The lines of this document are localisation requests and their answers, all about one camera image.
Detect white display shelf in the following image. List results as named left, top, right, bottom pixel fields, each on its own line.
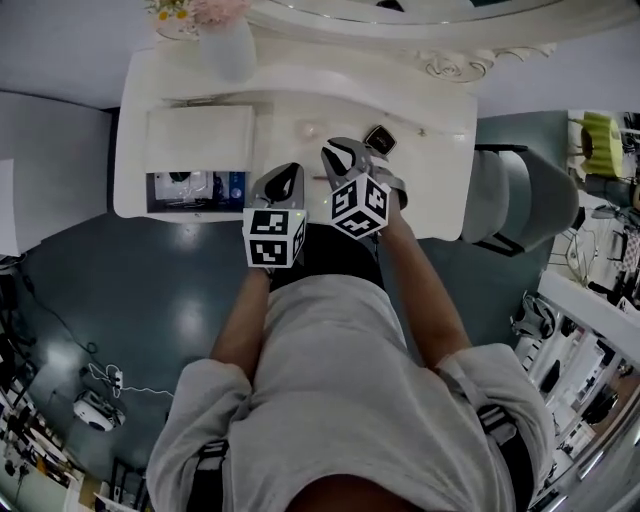
left=514, top=269, right=640, bottom=501

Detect person's right forearm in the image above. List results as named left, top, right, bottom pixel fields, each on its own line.
left=375, top=209, right=475, bottom=372

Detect small black square compact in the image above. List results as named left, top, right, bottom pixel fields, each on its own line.
left=363, top=124, right=399, bottom=157

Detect oval white ornate mirror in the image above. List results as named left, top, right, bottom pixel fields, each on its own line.
left=244, top=0, right=640, bottom=85

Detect white dressing table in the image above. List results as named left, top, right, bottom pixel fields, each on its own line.
left=112, top=47, right=480, bottom=245

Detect person's grey t-shirt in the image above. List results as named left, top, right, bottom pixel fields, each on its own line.
left=144, top=274, right=557, bottom=512

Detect small white drawer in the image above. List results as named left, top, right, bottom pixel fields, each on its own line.
left=144, top=103, right=257, bottom=217

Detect white floor device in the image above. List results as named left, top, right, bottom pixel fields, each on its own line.
left=73, top=389, right=127, bottom=432

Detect yellow-green round table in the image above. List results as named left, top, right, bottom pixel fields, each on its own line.
left=567, top=112, right=630, bottom=180

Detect black floor cable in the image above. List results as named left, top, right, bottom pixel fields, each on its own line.
left=23, top=273, right=100, bottom=357

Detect cluttered white workbench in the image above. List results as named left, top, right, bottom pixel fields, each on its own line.
left=0, top=394, right=86, bottom=512

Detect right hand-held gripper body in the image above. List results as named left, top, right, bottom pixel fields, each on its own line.
left=327, top=159, right=409, bottom=242

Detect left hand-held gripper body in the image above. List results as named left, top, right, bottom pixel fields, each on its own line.
left=242, top=197, right=308, bottom=274

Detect grey backpack strap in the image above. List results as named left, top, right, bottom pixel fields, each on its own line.
left=442, top=352, right=546, bottom=512
left=192, top=439, right=231, bottom=512

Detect white cable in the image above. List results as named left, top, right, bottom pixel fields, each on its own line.
left=88, top=362, right=175, bottom=400

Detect person's left forearm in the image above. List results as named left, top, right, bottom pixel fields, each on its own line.
left=208, top=267, right=275, bottom=384

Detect person's black shorts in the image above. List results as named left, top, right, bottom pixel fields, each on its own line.
left=268, top=222, right=387, bottom=292

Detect grey chair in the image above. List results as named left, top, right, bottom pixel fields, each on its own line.
left=109, top=454, right=152, bottom=512
left=462, top=143, right=587, bottom=260

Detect grey backpack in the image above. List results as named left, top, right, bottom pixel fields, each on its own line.
left=510, top=292, right=557, bottom=342

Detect white vase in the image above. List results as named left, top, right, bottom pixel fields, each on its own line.
left=198, top=17, right=258, bottom=84

